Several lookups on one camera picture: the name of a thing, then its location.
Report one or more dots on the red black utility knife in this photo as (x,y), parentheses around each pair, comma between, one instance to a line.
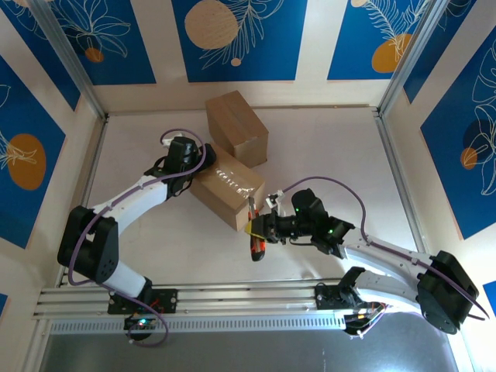
(259,252)

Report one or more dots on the brown cardboard box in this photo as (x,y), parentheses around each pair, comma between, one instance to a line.
(236,124)
(224,197)

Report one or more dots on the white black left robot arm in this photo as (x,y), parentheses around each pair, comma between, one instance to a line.
(143,193)

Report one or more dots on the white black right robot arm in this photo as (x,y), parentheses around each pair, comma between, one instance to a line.
(387,255)

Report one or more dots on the aluminium mounting beam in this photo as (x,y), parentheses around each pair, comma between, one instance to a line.
(248,298)

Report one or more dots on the blue monstera orange-dot poster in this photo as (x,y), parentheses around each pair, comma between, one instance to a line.
(116,38)
(490,296)
(445,174)

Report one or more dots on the blue poster beige circle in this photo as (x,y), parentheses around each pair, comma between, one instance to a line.
(271,46)

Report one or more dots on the circuit board green light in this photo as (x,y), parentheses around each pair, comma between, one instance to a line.
(141,321)

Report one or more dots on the blue poster large orange circle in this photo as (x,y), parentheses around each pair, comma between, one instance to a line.
(19,213)

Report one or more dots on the blue poster orange circle feather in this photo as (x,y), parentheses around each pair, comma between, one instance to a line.
(348,46)

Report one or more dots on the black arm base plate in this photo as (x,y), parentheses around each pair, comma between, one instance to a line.
(325,298)
(166,300)

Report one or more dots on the aluminium frame post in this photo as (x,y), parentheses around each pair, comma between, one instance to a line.
(407,58)
(71,58)

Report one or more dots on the blue leaf-print wall poster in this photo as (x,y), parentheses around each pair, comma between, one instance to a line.
(445,46)
(38,46)
(3,304)

